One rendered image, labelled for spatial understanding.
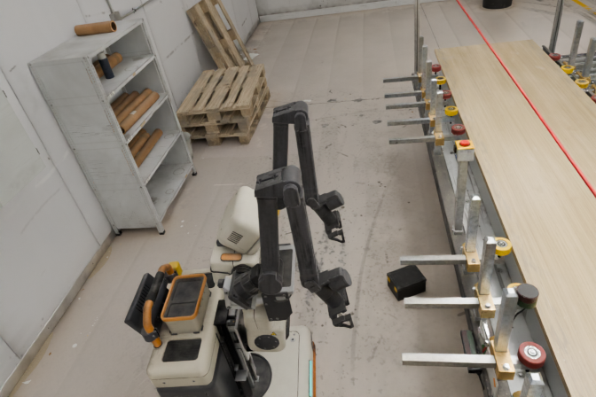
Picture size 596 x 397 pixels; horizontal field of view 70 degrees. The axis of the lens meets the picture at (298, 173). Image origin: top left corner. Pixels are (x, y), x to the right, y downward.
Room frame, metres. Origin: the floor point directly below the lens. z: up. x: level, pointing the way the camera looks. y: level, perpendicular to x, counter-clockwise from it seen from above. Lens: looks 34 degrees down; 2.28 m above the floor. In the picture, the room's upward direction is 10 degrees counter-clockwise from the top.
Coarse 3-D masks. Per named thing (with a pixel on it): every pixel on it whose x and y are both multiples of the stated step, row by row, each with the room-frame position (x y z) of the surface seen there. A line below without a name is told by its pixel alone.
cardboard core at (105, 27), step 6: (84, 24) 3.44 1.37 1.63; (90, 24) 3.42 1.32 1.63; (96, 24) 3.40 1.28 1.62; (102, 24) 3.38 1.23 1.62; (108, 24) 3.37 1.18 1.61; (114, 24) 3.42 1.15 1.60; (78, 30) 3.42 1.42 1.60; (84, 30) 3.40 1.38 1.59; (90, 30) 3.39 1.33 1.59; (96, 30) 3.38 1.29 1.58; (102, 30) 3.37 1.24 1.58; (108, 30) 3.37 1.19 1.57; (114, 30) 3.39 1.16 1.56
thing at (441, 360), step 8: (408, 360) 0.84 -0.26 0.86; (416, 360) 0.84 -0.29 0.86; (424, 360) 0.83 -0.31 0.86; (432, 360) 0.83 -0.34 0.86; (440, 360) 0.82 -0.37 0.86; (448, 360) 0.82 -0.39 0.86; (456, 360) 0.81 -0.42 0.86; (464, 360) 0.81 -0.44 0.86; (472, 360) 0.80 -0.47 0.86; (480, 360) 0.80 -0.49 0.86; (488, 360) 0.79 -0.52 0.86; (512, 360) 0.78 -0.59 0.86; (520, 368) 0.76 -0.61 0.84; (528, 368) 0.75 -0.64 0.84
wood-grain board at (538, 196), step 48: (480, 48) 3.41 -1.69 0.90; (528, 48) 3.23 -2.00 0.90; (480, 96) 2.58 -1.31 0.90; (528, 96) 2.46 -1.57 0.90; (576, 96) 2.35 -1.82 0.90; (480, 144) 2.00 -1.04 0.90; (528, 144) 1.92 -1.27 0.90; (576, 144) 1.84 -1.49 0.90; (528, 192) 1.54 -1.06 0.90; (576, 192) 1.48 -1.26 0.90; (528, 240) 1.24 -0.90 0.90; (576, 240) 1.20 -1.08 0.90; (576, 288) 0.97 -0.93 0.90; (576, 336) 0.80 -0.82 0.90; (576, 384) 0.65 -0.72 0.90
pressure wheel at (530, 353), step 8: (528, 344) 0.79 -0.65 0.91; (536, 344) 0.79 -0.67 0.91; (520, 352) 0.77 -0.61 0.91; (528, 352) 0.77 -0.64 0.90; (536, 352) 0.76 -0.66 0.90; (544, 352) 0.76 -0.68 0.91; (520, 360) 0.76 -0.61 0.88; (528, 360) 0.74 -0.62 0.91; (536, 360) 0.74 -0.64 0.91; (544, 360) 0.73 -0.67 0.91; (536, 368) 0.73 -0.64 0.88
